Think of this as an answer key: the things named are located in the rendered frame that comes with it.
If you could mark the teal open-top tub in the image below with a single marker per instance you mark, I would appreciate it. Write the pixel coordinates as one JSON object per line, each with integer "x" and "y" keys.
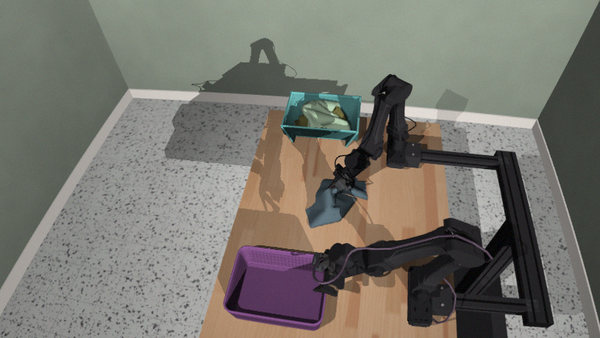
{"x": 350, "y": 105}

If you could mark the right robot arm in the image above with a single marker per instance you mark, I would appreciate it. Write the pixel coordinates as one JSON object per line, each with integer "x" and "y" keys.
{"x": 396, "y": 126}

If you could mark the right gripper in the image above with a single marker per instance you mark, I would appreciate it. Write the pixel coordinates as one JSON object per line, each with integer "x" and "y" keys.
{"x": 347, "y": 173}

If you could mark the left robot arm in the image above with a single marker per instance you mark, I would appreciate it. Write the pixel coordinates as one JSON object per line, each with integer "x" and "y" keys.
{"x": 424, "y": 278}

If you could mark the purple plastic basket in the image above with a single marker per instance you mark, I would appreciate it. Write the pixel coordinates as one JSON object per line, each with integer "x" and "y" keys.
{"x": 274, "y": 284}

